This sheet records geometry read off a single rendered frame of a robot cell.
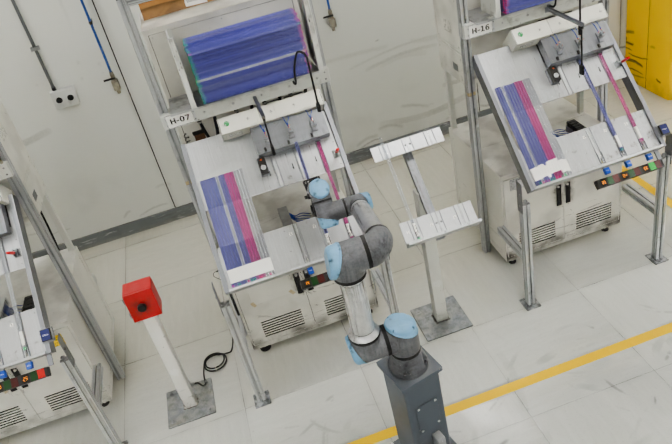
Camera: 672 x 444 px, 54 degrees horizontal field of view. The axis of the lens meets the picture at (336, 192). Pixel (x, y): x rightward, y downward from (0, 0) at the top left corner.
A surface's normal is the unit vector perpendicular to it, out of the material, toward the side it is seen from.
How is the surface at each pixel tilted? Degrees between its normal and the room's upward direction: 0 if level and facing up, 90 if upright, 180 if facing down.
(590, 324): 0
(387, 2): 90
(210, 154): 44
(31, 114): 90
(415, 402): 90
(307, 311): 90
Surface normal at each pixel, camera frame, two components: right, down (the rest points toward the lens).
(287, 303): 0.26, 0.47
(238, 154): 0.04, -0.26
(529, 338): -0.20, -0.83
